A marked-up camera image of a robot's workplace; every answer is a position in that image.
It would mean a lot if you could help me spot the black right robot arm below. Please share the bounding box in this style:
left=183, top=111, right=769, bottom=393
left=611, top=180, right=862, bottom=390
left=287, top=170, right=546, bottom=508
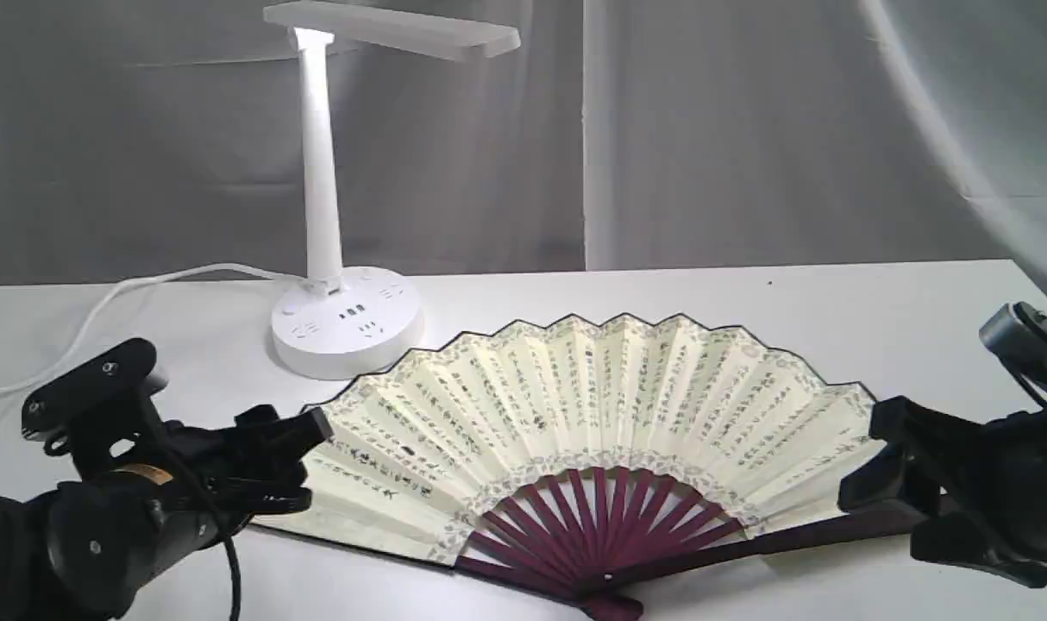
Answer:
left=837, top=336, right=1047, bottom=589

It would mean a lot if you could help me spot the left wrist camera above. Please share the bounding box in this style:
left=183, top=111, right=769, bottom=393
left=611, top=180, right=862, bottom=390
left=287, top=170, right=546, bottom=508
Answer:
left=22, top=337, right=168, bottom=480

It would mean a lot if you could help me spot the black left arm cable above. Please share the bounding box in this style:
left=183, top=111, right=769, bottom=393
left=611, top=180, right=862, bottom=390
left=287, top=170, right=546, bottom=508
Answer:
left=166, top=466, right=244, bottom=621

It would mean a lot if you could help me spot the white lamp power cable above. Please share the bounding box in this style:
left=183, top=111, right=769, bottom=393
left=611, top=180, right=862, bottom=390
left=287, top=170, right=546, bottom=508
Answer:
left=0, top=264, right=307, bottom=396

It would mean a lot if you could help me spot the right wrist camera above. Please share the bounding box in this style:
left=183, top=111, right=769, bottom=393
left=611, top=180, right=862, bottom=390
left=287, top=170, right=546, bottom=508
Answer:
left=978, top=302, right=1047, bottom=408

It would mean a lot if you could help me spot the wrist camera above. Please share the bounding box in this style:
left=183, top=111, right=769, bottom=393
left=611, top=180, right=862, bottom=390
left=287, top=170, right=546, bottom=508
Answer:
left=22, top=337, right=168, bottom=480
left=978, top=302, right=1047, bottom=408

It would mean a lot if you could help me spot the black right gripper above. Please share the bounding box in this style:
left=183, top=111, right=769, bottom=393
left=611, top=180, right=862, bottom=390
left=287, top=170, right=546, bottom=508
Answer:
left=837, top=397, right=1047, bottom=589

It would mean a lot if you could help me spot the cream paper folding fan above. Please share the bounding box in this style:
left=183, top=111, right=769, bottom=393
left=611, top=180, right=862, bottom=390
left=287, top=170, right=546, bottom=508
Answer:
left=255, top=314, right=915, bottom=620

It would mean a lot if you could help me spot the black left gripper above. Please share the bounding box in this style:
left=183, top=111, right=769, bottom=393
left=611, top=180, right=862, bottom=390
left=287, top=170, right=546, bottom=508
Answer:
left=44, top=405, right=334, bottom=618

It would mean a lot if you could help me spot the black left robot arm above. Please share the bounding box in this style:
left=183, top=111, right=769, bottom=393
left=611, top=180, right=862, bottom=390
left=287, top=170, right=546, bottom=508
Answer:
left=0, top=379, right=333, bottom=620

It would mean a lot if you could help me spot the white desk lamp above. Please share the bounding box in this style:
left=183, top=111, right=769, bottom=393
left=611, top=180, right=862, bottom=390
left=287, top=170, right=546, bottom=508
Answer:
left=262, top=1, right=521, bottom=380

